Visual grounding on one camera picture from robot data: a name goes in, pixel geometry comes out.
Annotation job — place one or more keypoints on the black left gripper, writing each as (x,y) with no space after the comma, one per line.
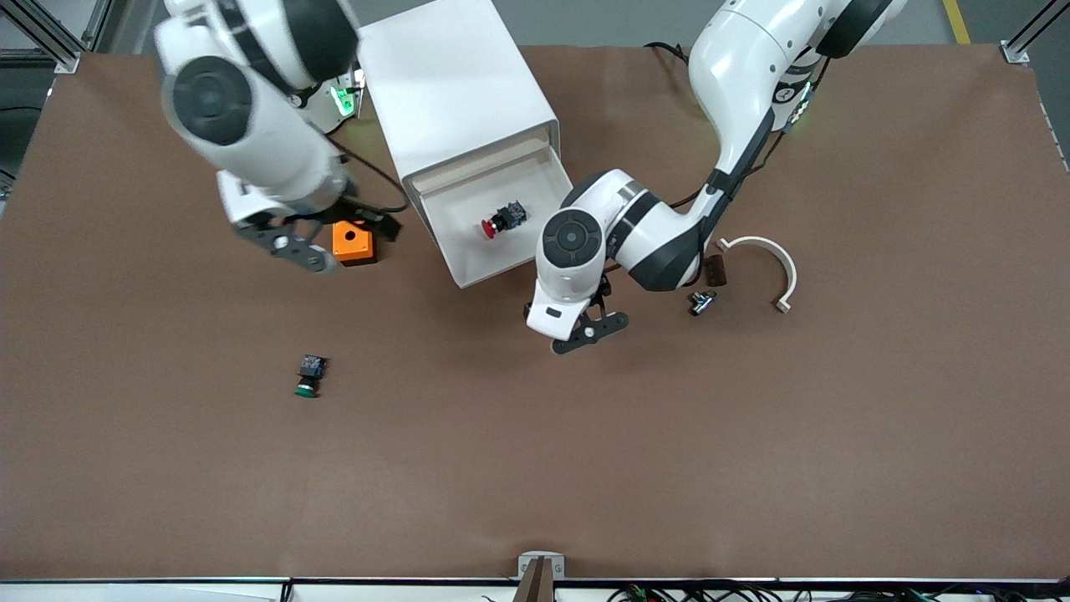
(526,310)

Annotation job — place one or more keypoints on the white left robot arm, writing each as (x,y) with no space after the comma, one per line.
(736,67)

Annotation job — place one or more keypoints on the brown table mat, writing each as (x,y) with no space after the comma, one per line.
(535,460)

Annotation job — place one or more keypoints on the white plastic drawer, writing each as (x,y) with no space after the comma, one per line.
(468,251)

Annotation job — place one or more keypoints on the green push button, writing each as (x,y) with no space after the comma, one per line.
(309,376)

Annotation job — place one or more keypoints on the silver key switch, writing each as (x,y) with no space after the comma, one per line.
(703,303)

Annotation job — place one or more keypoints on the grey metal bracket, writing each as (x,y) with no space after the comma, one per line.
(527,568)

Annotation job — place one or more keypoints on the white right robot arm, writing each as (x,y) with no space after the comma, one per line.
(251,125)

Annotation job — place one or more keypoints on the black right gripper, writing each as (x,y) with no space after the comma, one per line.
(361,215)

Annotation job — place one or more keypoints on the brown terminal block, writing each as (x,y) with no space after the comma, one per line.
(717,272)

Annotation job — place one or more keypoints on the white drawer cabinet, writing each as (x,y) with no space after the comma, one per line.
(451,84)

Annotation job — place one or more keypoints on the aluminium frame post with foot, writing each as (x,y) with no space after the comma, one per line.
(1016,55)

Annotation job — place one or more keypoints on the white curved plastic bracket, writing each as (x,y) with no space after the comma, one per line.
(788,272)

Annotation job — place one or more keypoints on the red push button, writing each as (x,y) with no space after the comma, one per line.
(501,221)

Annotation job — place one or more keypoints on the aluminium frame profile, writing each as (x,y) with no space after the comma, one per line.
(58,54)

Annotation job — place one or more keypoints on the orange button enclosure box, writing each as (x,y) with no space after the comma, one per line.
(355,249)

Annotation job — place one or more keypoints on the brown mounting bar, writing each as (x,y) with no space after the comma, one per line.
(539,587)

